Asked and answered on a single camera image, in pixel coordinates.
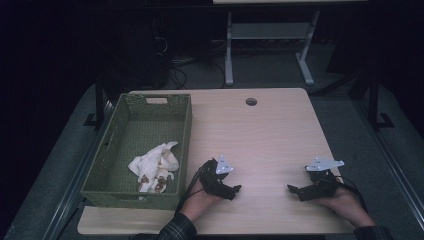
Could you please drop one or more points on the white metal table frame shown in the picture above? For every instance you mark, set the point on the white metal table frame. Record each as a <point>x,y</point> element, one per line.
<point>266,31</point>

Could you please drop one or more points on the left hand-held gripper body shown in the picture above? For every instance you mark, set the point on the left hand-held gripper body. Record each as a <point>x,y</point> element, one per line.
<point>213,183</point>

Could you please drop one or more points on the black stand post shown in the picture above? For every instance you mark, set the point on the black stand post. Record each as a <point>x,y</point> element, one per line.
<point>374,100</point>
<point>99,100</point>

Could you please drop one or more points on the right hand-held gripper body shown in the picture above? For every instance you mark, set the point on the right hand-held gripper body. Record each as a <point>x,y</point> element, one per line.
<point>321,186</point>

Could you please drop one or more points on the white bear print cloth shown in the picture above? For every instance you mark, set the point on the white bear print cloth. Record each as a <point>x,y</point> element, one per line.
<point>151,166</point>

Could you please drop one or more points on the green woven basket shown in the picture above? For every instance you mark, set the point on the green woven basket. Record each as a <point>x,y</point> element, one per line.
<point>133,133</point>

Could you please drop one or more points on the person's right hand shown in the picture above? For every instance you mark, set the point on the person's right hand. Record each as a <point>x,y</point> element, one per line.
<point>346,205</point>

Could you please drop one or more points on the person's left hand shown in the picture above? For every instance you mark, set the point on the person's left hand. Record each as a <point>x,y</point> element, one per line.
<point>198,205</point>

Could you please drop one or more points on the aluminium rail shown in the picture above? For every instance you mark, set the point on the aluminium rail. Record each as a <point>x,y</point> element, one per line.
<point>396,173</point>
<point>71,186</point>

